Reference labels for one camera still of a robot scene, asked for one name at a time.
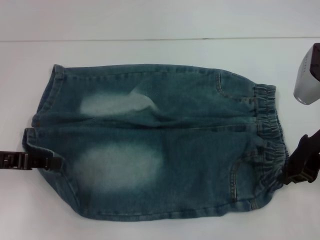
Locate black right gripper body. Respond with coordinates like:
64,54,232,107
287,134,320,173

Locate blue denim shorts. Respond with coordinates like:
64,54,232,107
22,64,292,218

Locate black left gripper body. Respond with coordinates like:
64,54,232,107
0,150,26,171

